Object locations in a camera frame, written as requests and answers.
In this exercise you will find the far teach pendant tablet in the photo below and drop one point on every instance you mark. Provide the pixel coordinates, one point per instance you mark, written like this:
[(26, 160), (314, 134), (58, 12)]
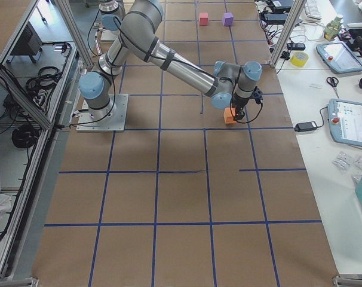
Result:
[(339, 58)]

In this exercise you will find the near teach pendant tablet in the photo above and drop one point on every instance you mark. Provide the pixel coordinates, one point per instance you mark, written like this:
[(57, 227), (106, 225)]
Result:
[(345, 121)]

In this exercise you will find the aluminium frame post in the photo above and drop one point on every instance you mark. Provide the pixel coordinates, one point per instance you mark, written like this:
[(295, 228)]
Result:
[(289, 25)]

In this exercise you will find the black power adapter brick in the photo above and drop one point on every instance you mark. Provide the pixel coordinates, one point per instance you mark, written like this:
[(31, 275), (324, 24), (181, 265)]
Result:
[(305, 126)]

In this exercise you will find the red foam block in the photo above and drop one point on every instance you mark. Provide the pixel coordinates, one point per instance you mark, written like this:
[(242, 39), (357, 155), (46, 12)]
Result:
[(203, 19)]

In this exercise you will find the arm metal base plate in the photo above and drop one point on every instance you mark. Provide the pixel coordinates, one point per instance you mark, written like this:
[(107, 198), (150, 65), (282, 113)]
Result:
[(109, 36), (112, 118)]

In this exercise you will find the yellow tape roll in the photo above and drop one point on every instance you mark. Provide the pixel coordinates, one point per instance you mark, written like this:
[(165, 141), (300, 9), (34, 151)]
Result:
[(299, 59)]

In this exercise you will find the black handled scissors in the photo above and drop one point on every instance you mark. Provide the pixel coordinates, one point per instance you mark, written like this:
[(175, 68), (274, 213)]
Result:
[(333, 82)]

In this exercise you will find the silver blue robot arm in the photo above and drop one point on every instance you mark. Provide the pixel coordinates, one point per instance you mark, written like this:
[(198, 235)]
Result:
[(110, 10), (230, 85)]

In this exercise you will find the teach pendant tablet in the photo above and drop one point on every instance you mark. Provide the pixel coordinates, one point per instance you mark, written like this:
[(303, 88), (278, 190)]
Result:
[(345, 121), (339, 58)]

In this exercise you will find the white keyboard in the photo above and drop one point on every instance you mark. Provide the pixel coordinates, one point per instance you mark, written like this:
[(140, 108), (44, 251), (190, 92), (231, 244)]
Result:
[(311, 10)]

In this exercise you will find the purple foam block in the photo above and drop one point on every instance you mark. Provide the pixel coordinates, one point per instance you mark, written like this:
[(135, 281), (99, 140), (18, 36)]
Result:
[(227, 19)]

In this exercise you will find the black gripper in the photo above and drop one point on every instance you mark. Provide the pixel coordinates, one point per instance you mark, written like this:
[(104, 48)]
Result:
[(239, 104)]

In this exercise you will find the small black device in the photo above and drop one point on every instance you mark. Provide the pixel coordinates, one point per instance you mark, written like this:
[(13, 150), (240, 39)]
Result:
[(295, 46)]

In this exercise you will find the clear plastic parts bag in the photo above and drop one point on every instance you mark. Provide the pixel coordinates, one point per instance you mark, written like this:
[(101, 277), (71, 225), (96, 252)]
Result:
[(343, 161)]

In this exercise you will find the aluminium frame rail left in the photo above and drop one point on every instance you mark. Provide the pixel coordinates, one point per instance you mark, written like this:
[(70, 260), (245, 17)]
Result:
[(20, 96)]

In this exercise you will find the orange foam block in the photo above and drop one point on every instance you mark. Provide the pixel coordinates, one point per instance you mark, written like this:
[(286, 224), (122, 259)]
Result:
[(227, 117)]

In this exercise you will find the black electronics box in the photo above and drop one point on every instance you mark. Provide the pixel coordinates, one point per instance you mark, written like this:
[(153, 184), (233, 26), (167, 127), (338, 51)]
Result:
[(29, 44)]

